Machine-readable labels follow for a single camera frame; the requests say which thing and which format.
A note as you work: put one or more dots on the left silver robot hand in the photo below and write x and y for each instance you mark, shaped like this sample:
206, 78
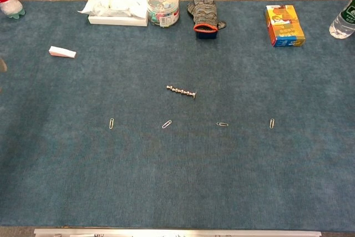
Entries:
2, 65

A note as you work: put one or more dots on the white wedge block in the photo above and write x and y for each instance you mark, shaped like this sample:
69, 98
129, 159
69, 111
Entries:
62, 52

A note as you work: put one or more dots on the white flat box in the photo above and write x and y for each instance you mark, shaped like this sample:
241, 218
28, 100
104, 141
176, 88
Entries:
116, 21

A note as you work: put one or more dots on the white wet wipes pack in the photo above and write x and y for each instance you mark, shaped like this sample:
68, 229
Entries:
113, 5

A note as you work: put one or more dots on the clear jar of coloured clips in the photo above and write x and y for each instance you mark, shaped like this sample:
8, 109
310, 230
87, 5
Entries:
163, 8

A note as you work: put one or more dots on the teal felt table mat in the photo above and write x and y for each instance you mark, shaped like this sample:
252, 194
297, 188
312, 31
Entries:
177, 170

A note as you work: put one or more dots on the dark blue small box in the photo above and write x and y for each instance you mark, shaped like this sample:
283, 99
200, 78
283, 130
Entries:
206, 35

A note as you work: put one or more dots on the grey knit glove orange cuff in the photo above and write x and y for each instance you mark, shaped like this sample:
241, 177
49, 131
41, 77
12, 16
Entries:
205, 12

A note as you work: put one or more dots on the orange and blue carton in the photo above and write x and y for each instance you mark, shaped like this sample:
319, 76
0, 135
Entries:
285, 26

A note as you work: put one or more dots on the green label water bottle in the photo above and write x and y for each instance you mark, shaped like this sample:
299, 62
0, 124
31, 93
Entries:
342, 23

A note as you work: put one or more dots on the aluminium rail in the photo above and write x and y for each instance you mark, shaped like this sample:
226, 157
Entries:
177, 232

